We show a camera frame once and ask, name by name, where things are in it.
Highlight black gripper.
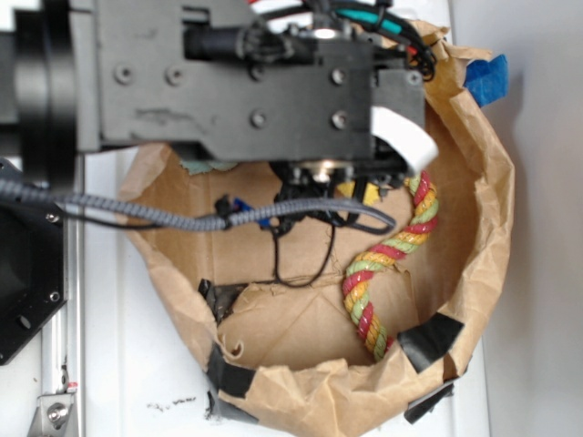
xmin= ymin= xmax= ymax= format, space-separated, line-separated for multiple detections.
xmin=68 ymin=1 xmax=426 ymax=179

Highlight yellow cloth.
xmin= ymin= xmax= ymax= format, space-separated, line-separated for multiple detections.
xmin=336 ymin=181 xmax=381 ymax=205

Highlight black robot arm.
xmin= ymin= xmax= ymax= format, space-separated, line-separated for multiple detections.
xmin=1 ymin=1 xmax=436 ymax=190

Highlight light teal cloth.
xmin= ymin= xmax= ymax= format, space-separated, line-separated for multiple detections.
xmin=180 ymin=159 xmax=237 ymax=176

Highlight black tape inside bag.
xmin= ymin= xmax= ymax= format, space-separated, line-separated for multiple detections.
xmin=198 ymin=279 xmax=249 ymax=325

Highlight blue tape right edge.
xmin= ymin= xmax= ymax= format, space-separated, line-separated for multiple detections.
xmin=464 ymin=55 xmax=509 ymax=107

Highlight brown paper bag bin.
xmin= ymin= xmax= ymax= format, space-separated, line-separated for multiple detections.
xmin=128 ymin=22 xmax=515 ymax=436

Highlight black tape bottom left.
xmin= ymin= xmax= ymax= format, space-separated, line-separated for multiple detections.
xmin=207 ymin=343 xmax=256 ymax=398

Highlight black tape lower right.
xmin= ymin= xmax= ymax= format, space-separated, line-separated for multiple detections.
xmin=397 ymin=312 xmax=465 ymax=373

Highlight black tape bottom right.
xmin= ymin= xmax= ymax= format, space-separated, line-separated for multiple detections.
xmin=404 ymin=382 xmax=455 ymax=424

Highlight grey braided cable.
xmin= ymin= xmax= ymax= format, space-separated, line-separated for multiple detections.
xmin=0 ymin=177 xmax=397 ymax=236

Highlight white ribbon cable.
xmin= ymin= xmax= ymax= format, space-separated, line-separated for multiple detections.
xmin=371 ymin=105 xmax=439 ymax=177

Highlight thin black wire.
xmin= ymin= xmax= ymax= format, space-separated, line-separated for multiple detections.
xmin=58 ymin=204 xmax=388 ymax=288

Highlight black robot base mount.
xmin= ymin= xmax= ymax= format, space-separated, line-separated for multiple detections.
xmin=1 ymin=192 xmax=66 ymax=365

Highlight multicolour twisted rope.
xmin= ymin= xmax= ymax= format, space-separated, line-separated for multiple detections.
xmin=343 ymin=170 xmax=441 ymax=364

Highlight aluminium extrusion rail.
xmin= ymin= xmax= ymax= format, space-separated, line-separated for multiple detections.
xmin=39 ymin=154 xmax=87 ymax=397

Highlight metal corner bracket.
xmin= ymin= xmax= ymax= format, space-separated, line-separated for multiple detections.
xmin=27 ymin=393 xmax=79 ymax=437

